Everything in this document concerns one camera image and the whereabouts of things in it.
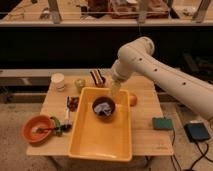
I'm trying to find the orange-red apple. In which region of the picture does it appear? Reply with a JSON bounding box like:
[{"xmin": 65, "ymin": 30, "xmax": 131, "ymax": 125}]
[{"xmin": 129, "ymin": 93, "xmax": 138, "ymax": 107}]

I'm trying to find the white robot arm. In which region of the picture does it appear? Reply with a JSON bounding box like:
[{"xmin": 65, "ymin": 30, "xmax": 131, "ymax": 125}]
[{"xmin": 111, "ymin": 37, "xmax": 213, "ymax": 122}]

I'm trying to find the green apple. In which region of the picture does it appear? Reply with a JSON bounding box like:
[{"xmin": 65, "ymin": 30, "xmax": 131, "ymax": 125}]
[{"xmin": 75, "ymin": 79, "xmax": 86, "ymax": 92}]

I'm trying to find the yellow plastic tray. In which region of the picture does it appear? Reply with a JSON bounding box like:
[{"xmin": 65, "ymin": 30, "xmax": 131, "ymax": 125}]
[{"xmin": 68, "ymin": 87, "xmax": 132, "ymax": 162}]

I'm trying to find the striped brown cake slice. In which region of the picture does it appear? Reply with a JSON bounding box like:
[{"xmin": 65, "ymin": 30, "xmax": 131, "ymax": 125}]
[{"xmin": 90, "ymin": 69, "xmax": 106, "ymax": 87}]

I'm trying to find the crumpled blue-white cloth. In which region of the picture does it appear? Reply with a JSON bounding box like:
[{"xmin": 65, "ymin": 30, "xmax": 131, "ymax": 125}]
[{"xmin": 94, "ymin": 102, "xmax": 112, "ymax": 116}]

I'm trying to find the dark brown chocolate piece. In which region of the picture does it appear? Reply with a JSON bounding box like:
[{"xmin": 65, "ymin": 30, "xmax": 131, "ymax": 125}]
[{"xmin": 67, "ymin": 97, "xmax": 79, "ymax": 112}]

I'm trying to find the white paper cup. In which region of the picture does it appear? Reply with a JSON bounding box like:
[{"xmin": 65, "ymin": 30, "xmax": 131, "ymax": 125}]
[{"xmin": 51, "ymin": 73, "xmax": 65, "ymax": 91}]

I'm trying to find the green sponge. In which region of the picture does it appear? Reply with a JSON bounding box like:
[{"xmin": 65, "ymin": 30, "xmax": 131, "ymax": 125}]
[{"xmin": 152, "ymin": 117, "xmax": 173, "ymax": 130}]

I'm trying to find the green vegetable toy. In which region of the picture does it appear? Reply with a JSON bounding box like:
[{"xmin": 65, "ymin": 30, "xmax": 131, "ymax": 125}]
[{"xmin": 50, "ymin": 116, "xmax": 62, "ymax": 136}]

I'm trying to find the orange bowl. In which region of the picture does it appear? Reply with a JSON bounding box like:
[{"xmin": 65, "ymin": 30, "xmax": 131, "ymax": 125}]
[{"xmin": 21, "ymin": 115, "xmax": 54, "ymax": 144}]

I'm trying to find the black device on floor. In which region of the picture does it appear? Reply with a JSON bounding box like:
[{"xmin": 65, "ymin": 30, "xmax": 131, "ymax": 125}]
[{"xmin": 184, "ymin": 123, "xmax": 211, "ymax": 142}]

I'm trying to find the white handled utensil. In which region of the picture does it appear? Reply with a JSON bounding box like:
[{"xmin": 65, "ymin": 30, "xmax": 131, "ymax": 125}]
[{"xmin": 64, "ymin": 96, "xmax": 71, "ymax": 132}]

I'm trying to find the black cable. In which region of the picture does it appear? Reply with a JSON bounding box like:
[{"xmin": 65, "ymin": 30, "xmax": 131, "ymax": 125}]
[{"xmin": 170, "ymin": 128, "xmax": 213, "ymax": 171}]

